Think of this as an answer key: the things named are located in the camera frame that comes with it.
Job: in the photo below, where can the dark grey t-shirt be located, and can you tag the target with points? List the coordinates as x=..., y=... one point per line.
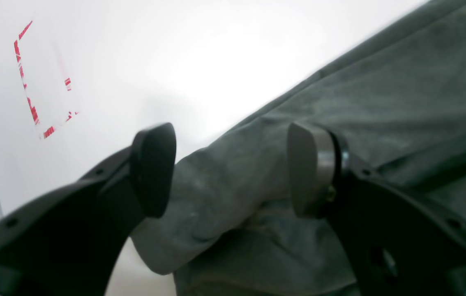
x=399, y=99

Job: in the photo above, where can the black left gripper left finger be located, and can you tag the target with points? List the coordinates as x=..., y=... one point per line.
x=67, y=242

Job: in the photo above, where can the red tape rectangle marking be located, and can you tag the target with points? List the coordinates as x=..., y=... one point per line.
x=46, y=79

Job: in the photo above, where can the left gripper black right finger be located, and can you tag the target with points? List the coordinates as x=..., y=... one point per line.
x=398, y=242

